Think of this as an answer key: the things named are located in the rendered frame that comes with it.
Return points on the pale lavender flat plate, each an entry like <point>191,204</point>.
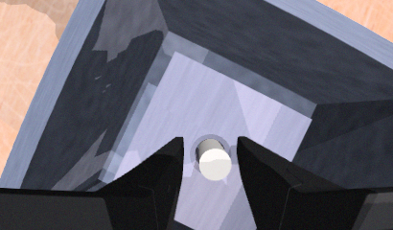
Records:
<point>196,102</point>

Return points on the grey open box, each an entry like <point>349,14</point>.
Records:
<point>112,55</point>

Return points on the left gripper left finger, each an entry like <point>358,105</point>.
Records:
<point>145,198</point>

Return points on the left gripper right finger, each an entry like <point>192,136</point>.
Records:
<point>284,196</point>

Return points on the white cylindrical peg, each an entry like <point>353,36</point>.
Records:
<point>214,162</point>

